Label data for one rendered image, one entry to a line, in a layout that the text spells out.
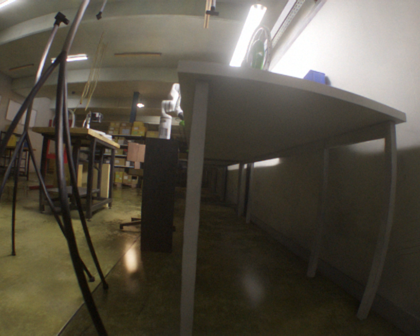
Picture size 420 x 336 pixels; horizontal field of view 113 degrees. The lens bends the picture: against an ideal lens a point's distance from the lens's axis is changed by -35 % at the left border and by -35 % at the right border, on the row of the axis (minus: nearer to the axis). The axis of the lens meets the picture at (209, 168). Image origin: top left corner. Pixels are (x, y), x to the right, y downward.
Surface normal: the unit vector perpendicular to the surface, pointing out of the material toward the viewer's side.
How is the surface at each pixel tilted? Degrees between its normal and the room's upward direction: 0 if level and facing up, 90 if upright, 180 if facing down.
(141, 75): 90
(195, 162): 90
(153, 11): 90
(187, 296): 90
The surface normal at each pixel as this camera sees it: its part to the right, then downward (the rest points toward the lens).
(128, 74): 0.08, -0.03
